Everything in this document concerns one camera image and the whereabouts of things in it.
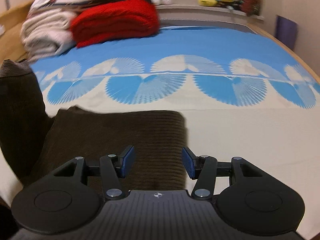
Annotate dark brown corduroy pants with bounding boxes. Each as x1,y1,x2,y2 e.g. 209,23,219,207
1,60,187,190

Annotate folded white blanket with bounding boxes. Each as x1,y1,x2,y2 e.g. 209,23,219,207
20,9,77,61

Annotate purple box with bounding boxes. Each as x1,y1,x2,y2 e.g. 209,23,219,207
274,15,298,50

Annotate red knitted blanket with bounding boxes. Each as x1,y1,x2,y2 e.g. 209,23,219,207
70,0,160,48

